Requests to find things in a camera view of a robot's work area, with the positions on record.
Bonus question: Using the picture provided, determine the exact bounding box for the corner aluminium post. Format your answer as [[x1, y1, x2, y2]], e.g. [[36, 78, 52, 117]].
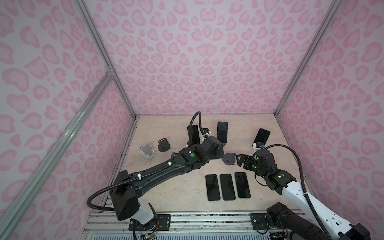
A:
[[274, 0, 344, 118], [73, 0, 137, 120]]

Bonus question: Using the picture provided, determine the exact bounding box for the dark stand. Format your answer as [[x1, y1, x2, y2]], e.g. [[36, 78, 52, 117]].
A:
[[158, 138, 171, 153]]

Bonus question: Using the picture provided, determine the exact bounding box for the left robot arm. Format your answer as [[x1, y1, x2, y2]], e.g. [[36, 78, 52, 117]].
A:
[[110, 136, 224, 227]]

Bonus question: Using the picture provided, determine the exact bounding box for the left corner aluminium post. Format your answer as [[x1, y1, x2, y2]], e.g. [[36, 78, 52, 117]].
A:
[[73, 0, 137, 120]]

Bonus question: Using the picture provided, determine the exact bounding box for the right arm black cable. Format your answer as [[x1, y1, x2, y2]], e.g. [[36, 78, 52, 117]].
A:
[[254, 143, 334, 240]]

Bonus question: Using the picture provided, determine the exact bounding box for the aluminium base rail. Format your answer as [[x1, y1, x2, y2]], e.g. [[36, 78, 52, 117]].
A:
[[81, 211, 300, 240]]

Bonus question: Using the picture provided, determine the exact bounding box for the white phone stand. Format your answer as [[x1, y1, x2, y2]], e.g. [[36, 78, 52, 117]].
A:
[[139, 142, 157, 160]]

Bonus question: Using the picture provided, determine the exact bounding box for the pink-edged phone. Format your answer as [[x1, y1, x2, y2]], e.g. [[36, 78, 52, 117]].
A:
[[205, 174, 221, 202]]

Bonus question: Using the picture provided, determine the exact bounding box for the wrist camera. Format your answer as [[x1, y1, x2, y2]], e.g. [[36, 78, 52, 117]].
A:
[[202, 128, 211, 141], [252, 142, 265, 153]]

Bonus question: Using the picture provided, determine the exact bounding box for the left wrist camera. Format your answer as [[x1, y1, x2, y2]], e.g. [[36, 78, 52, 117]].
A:
[[202, 128, 211, 141]]

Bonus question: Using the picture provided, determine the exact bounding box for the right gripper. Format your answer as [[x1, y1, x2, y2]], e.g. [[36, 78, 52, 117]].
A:
[[234, 153, 268, 179]]

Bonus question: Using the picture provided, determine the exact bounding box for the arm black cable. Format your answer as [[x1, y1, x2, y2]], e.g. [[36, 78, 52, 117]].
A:
[[254, 143, 334, 240], [86, 111, 205, 212]]

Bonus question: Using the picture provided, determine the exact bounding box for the purple stand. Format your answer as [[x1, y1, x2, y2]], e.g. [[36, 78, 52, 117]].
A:
[[222, 153, 237, 166]]

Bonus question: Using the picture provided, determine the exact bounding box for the right corner aluminium post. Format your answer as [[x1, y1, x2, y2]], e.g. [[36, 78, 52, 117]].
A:
[[274, 0, 344, 118]]

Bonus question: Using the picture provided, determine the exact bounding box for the black phone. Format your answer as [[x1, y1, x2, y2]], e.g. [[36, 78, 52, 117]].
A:
[[220, 174, 236, 201], [187, 125, 201, 146], [217, 122, 228, 144], [235, 172, 251, 199], [254, 128, 271, 145]]

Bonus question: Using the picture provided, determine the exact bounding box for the left diagonal aluminium bar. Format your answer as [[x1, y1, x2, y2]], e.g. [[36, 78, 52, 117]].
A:
[[1, 73, 114, 240]]

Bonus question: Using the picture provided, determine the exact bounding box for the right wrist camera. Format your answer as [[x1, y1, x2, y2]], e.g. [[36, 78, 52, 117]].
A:
[[252, 142, 265, 153]]

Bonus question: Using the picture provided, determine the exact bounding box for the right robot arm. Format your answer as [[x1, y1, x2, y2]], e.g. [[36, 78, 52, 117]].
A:
[[236, 148, 371, 240]]

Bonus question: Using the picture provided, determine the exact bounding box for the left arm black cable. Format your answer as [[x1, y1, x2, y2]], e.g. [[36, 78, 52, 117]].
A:
[[86, 111, 205, 212]]

